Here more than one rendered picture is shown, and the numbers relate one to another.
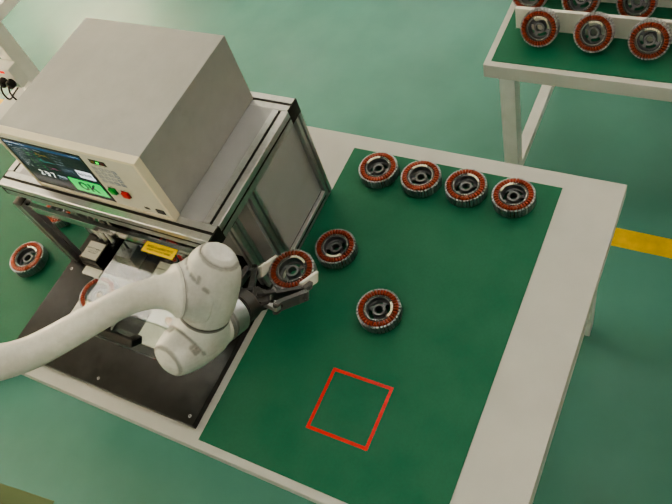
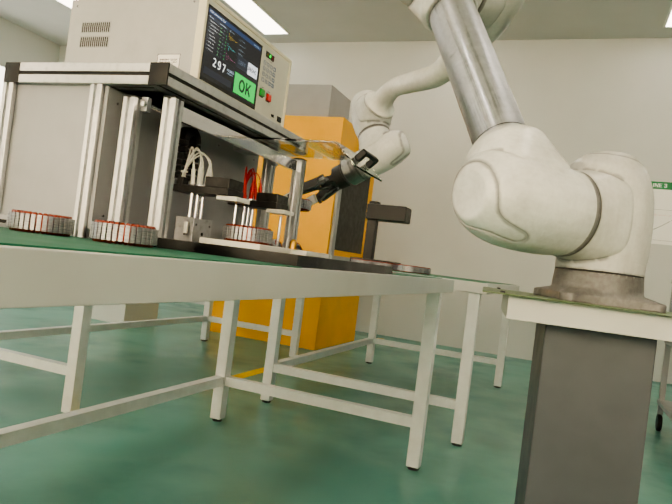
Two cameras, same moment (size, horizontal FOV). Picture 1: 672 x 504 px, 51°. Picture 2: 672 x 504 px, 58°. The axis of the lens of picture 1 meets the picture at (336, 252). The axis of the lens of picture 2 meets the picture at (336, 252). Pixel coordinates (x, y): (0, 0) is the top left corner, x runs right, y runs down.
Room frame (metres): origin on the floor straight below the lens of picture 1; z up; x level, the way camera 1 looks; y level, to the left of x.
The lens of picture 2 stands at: (1.63, 1.97, 0.77)
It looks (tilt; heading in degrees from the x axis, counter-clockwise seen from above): 1 degrees up; 246
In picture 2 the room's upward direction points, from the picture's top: 7 degrees clockwise
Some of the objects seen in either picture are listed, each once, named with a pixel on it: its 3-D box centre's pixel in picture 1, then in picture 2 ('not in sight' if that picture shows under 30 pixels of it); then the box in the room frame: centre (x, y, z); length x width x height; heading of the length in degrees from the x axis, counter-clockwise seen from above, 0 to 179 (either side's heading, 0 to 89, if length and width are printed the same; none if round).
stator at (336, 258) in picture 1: (336, 248); not in sight; (1.12, 0.00, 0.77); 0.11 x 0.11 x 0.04
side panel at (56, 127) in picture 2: not in sight; (46, 158); (1.70, 0.51, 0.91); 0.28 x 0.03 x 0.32; 135
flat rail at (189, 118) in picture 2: (112, 230); (248, 144); (1.25, 0.49, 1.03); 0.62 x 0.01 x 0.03; 45
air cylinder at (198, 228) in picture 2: not in sight; (193, 229); (1.37, 0.54, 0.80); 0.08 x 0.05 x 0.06; 45
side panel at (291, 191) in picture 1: (290, 192); not in sight; (1.24, 0.05, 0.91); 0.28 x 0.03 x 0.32; 135
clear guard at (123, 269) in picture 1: (155, 280); (314, 159); (1.04, 0.41, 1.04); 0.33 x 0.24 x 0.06; 135
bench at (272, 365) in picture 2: not in sight; (408, 332); (-0.34, -1.27, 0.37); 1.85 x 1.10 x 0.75; 45
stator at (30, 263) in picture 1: (29, 259); (124, 233); (1.54, 0.86, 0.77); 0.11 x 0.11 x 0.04
